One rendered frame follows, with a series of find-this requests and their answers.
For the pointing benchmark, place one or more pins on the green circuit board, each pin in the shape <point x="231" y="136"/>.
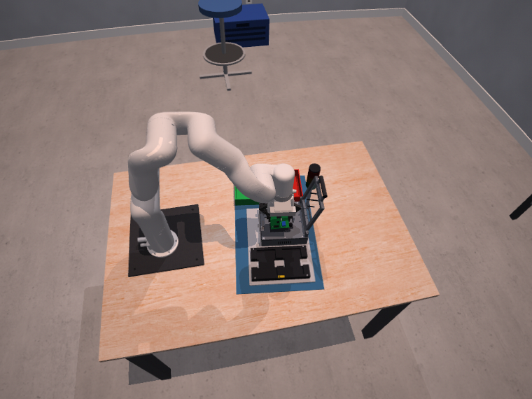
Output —
<point x="279" y="222"/>

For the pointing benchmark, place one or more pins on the green bin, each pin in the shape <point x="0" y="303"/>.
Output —
<point x="241" y="199"/>

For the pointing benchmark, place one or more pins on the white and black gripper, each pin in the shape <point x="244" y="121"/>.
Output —
<point x="271" y="204"/>

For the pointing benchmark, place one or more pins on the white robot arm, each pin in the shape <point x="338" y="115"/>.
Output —
<point x="261" y="182"/>

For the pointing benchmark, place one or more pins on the red bin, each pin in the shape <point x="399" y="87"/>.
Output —
<point x="297" y="186"/>

